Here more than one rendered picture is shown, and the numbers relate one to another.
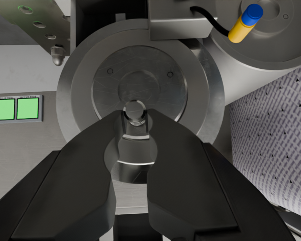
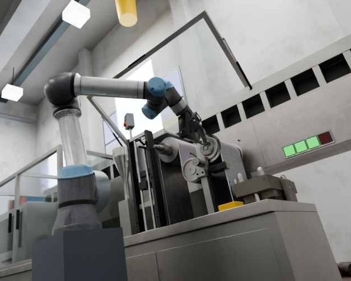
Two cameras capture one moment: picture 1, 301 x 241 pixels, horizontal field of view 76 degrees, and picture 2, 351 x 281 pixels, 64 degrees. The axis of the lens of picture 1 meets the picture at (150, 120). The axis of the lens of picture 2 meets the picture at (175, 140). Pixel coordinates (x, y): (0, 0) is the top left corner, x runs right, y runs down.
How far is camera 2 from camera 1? 1.30 m
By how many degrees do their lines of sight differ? 44
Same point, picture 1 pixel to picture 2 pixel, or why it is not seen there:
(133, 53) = (207, 153)
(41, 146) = (277, 136)
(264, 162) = (191, 150)
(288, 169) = (186, 148)
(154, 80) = (204, 150)
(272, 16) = (190, 169)
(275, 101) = not seen: hidden behind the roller
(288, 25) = (188, 168)
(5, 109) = (299, 146)
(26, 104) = (290, 151)
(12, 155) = (289, 128)
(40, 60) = not seen: outside the picture
